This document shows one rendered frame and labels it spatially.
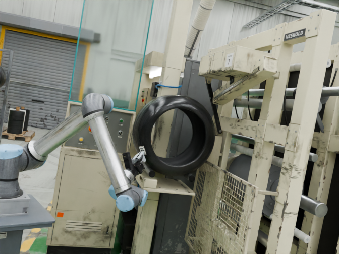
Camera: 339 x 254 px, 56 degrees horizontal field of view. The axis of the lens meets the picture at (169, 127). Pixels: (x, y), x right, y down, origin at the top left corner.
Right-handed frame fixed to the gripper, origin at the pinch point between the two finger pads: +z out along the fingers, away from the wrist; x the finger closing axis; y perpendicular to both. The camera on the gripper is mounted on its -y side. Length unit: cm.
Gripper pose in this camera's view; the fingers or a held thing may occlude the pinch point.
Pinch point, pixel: (142, 151)
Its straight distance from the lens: 209.5
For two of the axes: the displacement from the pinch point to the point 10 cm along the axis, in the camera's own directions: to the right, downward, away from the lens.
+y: 4.5, 8.1, 3.8
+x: 8.0, -1.7, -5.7
